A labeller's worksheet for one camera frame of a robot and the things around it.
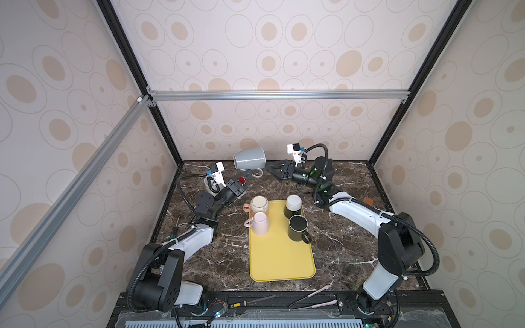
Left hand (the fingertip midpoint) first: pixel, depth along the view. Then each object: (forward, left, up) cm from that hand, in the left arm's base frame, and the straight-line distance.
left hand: (256, 173), depth 69 cm
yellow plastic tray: (-17, -7, -34) cm, 39 cm away
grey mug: (+6, +1, +1) cm, 6 cm away
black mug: (-8, -16, -25) cm, 31 cm away
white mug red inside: (+19, +9, -28) cm, 35 cm away
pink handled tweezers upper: (-30, -24, -33) cm, 51 cm away
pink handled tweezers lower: (-34, -26, -32) cm, 53 cm away
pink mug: (-6, -1, -25) cm, 26 cm away
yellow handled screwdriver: (-34, +5, -33) cm, 47 cm away
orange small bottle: (+10, -54, -34) cm, 65 cm away
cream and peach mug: (+4, +1, -27) cm, 27 cm away
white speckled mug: (-4, +15, -2) cm, 15 cm away
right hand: (+2, -3, 0) cm, 4 cm away
